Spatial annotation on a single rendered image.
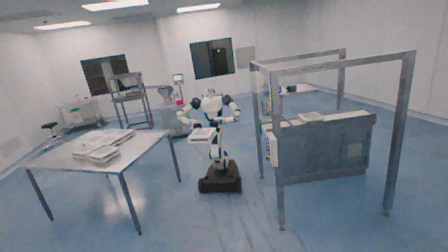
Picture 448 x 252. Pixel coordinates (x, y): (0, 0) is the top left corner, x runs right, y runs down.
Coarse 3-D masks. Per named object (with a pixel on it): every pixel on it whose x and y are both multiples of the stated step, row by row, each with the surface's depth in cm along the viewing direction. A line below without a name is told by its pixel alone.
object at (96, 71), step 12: (84, 60) 679; (96, 60) 685; (108, 60) 691; (120, 60) 697; (84, 72) 689; (96, 72) 696; (108, 72) 702; (120, 72) 708; (96, 84) 706; (120, 84) 719
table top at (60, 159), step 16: (64, 144) 322; (80, 144) 312; (128, 144) 287; (144, 144) 280; (32, 160) 281; (48, 160) 274; (64, 160) 267; (80, 160) 261; (112, 160) 249; (128, 160) 243
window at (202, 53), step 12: (192, 48) 723; (204, 48) 729; (216, 48) 735; (228, 48) 742; (192, 60) 734; (204, 60) 741; (216, 60) 747; (228, 60) 754; (204, 72) 753; (216, 72) 760; (228, 72) 767
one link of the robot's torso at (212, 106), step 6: (216, 96) 298; (222, 96) 299; (204, 102) 286; (210, 102) 285; (216, 102) 283; (222, 102) 288; (204, 108) 288; (210, 108) 287; (216, 108) 286; (222, 108) 300; (204, 114) 296; (210, 114) 291; (216, 114) 290; (222, 114) 305; (210, 120) 297
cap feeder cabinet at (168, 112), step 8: (168, 104) 512; (176, 104) 501; (184, 104) 490; (160, 112) 486; (168, 112) 489; (176, 112) 491; (168, 120) 494; (176, 120) 497; (168, 128) 500; (176, 128) 503; (184, 128) 506
